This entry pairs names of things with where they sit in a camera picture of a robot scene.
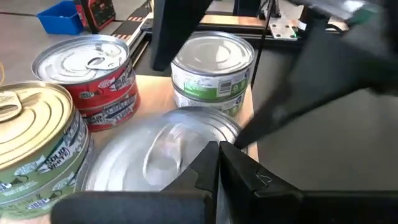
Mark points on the blue bin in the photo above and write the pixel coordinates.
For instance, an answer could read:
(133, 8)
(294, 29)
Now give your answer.
(60, 18)

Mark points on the black metal table frame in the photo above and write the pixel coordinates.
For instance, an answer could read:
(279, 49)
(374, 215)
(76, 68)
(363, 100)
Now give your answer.
(280, 45)

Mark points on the gold-lid can olive label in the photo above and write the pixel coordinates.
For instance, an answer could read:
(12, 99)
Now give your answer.
(31, 124)

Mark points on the silver metal mounting plate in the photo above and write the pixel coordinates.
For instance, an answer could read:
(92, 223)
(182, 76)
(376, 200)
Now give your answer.
(283, 28)

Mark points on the black table mat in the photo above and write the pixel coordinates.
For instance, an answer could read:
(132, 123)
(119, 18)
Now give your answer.
(311, 155)

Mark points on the silver-lid can teal label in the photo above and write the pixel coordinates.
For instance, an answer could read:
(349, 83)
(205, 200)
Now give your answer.
(140, 155)

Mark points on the red box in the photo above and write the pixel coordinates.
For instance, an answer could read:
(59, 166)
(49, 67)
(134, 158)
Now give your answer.
(98, 14)

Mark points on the silver-lid can red label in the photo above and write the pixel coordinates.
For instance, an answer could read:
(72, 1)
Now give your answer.
(81, 59)
(112, 116)

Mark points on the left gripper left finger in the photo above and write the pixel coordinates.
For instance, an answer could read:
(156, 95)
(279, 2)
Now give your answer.
(140, 208)

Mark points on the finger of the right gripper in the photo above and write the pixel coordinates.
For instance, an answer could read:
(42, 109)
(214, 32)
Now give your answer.
(304, 87)

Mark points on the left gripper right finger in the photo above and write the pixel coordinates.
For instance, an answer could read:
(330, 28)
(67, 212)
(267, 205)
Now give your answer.
(280, 208)

